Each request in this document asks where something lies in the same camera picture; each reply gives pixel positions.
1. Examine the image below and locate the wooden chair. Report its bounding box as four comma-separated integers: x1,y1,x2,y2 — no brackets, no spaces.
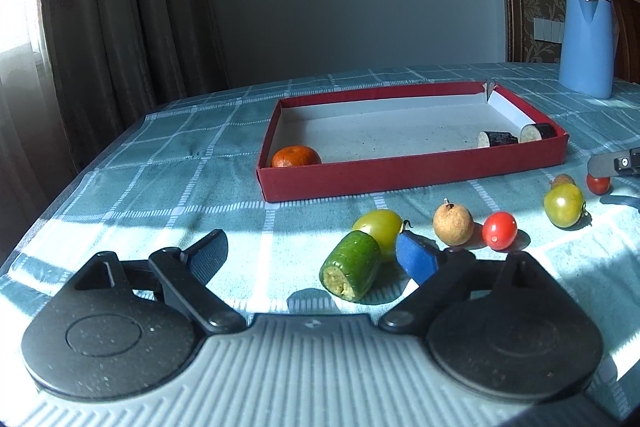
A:
609,0,640,84

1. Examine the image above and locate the red cardboard box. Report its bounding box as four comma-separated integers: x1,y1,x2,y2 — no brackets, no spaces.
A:
256,79,570,203

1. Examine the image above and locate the blue kettle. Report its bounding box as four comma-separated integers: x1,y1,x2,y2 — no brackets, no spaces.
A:
558,0,615,100

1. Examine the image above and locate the brown round longan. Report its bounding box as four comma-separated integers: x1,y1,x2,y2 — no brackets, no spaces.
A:
433,199,474,247

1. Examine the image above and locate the yellow-green tomato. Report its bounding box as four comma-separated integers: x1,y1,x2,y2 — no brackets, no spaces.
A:
352,209,405,259

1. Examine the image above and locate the white wall switch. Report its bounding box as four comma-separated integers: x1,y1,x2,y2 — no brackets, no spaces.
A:
533,18,566,42

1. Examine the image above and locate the brown patterned curtain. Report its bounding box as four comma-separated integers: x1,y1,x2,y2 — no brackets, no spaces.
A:
35,0,232,180

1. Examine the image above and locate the white sheer curtain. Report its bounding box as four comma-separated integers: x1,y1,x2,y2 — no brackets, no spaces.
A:
0,0,58,270

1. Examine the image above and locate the green tomato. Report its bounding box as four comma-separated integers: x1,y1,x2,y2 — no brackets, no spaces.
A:
544,183,587,228

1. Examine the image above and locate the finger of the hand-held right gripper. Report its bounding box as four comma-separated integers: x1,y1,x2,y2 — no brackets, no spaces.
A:
599,193,640,212
587,147,640,180

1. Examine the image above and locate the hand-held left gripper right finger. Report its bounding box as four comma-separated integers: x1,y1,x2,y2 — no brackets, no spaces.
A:
378,231,552,336

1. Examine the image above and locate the orange tangerine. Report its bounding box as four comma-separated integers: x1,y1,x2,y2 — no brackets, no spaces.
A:
271,146,322,168

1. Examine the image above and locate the eggplant piece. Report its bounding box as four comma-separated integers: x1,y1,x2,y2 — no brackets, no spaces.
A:
519,122,557,144
476,130,519,149

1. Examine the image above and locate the teal checkered tablecloth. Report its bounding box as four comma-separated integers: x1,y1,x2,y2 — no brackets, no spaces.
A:
0,62,640,427

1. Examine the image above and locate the green cucumber piece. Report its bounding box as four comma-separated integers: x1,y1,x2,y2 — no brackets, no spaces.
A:
319,230,383,303

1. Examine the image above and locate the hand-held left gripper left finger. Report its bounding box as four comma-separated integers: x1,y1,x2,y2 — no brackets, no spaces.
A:
75,229,247,336

